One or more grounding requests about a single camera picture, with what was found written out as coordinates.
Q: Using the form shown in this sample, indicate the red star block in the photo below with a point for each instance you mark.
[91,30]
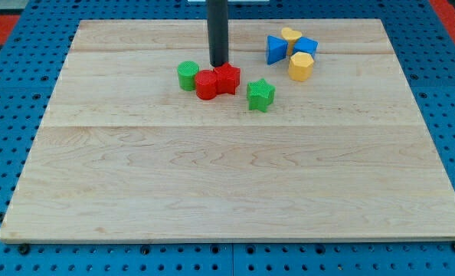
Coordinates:
[228,78]

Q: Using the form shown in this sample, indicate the blue triangle block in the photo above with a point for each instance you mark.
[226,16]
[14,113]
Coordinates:
[276,49]

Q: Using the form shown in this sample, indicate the blue cube block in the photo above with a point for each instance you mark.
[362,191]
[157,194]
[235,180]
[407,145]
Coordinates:
[306,45]

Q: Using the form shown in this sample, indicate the red cylinder block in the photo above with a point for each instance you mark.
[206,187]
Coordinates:
[206,84]

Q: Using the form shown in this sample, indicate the light wooden board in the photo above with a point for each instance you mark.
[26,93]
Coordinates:
[123,155]

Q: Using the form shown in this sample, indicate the yellow hexagon block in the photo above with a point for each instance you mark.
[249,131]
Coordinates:
[300,66]

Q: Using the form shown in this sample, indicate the green star block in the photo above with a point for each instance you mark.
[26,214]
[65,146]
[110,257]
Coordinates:
[260,95]

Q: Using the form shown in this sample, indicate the green cylinder block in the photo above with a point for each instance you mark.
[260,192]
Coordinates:
[186,72]

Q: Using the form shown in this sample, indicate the yellow heart block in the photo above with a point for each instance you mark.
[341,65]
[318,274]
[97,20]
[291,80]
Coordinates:
[291,36]

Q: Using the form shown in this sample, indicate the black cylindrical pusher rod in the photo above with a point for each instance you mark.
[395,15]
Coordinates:
[217,21]

